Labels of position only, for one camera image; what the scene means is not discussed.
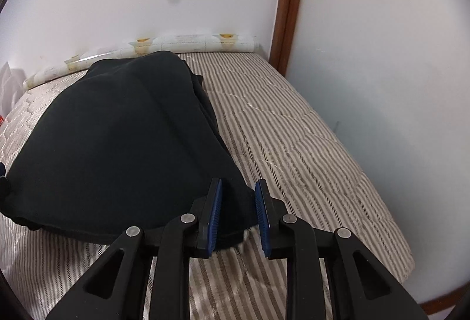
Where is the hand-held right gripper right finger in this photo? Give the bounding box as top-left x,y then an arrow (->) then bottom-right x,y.
255,179 -> 430,320

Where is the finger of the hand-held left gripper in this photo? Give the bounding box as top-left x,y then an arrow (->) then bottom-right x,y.
0,163 -> 11,205

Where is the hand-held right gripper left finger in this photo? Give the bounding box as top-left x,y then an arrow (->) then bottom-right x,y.
44,178 -> 223,320

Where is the black sweater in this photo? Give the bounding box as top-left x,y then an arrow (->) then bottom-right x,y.
0,51 -> 258,251

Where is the striped mattress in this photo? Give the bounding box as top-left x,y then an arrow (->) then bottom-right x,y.
0,52 -> 415,320

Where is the white plastic bag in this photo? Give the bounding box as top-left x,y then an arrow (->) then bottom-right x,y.
0,62 -> 24,122

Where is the white patterned rolled bolster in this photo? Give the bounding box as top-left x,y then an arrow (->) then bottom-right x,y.
23,33 -> 259,90

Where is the brown wooden baseboard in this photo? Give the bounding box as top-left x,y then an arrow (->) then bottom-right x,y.
420,300 -> 456,316

